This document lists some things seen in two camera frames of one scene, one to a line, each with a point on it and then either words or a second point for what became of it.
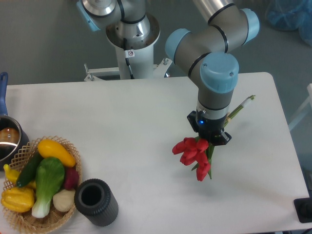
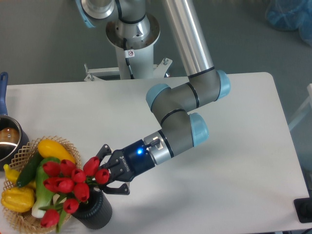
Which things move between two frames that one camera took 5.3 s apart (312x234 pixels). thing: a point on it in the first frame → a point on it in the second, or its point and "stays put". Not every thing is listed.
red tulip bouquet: [197, 152] → [71, 185]
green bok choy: [49, 173] stays put
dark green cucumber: [28, 169] stays put
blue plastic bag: [291, 15] stays put
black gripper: [211, 130] → [125, 164]
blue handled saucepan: [13, 139] stays put
